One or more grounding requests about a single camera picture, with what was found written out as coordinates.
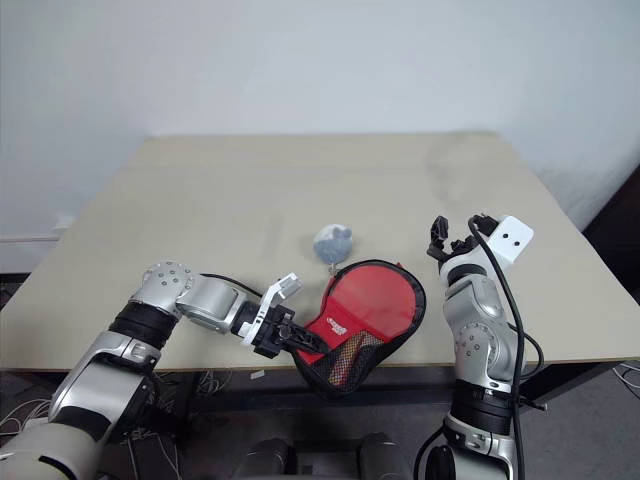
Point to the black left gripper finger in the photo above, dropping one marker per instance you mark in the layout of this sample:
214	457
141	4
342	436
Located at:
305	337

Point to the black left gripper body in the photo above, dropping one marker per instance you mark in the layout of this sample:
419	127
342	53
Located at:
270	340

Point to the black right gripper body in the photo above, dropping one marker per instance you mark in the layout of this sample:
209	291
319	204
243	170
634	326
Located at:
460	247

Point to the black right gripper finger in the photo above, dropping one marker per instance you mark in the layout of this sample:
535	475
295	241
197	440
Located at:
440	230
484	220

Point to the red black mesh paddle case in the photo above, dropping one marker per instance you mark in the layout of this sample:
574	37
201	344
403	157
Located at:
325	330

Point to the red table tennis paddle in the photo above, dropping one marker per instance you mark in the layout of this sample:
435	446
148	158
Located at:
375	295

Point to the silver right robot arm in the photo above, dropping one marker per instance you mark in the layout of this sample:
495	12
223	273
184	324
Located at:
475	345

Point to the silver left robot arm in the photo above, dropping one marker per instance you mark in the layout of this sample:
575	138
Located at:
210	300

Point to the grey pompom zipper charm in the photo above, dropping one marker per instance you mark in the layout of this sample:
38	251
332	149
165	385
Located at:
332	242

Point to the dark grey rounded shape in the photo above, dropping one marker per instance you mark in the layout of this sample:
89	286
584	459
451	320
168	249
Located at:
267	457
382	455

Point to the dark cabinet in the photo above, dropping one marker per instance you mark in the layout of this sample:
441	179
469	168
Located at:
620	225

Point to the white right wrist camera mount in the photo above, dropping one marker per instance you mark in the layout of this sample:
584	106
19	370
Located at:
512	240

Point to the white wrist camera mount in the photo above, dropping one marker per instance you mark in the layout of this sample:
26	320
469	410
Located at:
512	240
272	295

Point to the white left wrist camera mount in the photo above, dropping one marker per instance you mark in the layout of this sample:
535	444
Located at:
272	295

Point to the black table frame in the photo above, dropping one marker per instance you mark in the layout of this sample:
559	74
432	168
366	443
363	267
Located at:
575	372

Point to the white wall socket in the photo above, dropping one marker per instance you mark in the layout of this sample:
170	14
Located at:
63	222

